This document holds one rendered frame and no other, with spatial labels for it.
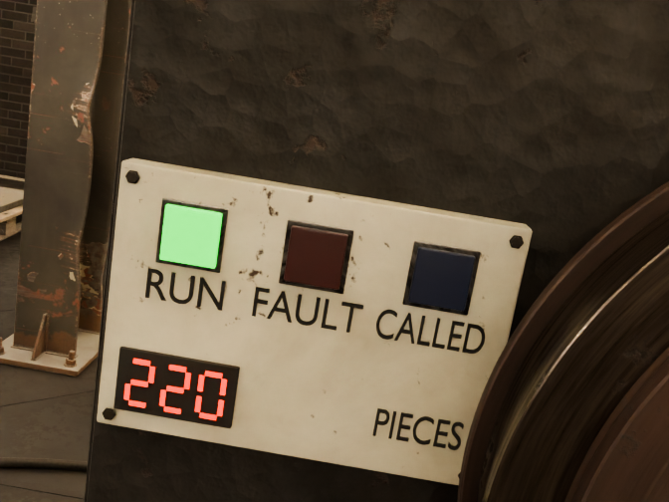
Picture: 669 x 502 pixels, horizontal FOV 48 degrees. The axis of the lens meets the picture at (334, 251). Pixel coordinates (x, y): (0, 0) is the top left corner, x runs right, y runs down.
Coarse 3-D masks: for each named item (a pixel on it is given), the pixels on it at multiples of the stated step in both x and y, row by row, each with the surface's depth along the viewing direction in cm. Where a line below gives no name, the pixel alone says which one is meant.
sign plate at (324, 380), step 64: (128, 192) 47; (192, 192) 47; (256, 192) 47; (320, 192) 47; (128, 256) 48; (256, 256) 48; (384, 256) 47; (512, 256) 47; (128, 320) 49; (192, 320) 49; (256, 320) 48; (320, 320) 48; (384, 320) 48; (448, 320) 48; (512, 320) 48; (192, 384) 49; (256, 384) 49; (320, 384) 49; (384, 384) 49; (448, 384) 49; (256, 448) 50; (320, 448) 50; (384, 448) 50; (448, 448) 50
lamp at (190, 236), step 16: (176, 208) 47; (192, 208) 47; (176, 224) 47; (192, 224) 47; (208, 224) 47; (176, 240) 47; (192, 240) 47; (208, 240) 47; (160, 256) 47; (176, 256) 47; (192, 256) 47; (208, 256) 47
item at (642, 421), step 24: (648, 384) 33; (624, 408) 34; (648, 408) 33; (600, 432) 35; (624, 432) 33; (648, 432) 33; (600, 456) 34; (624, 456) 33; (648, 456) 33; (576, 480) 35; (600, 480) 33; (624, 480) 33; (648, 480) 33
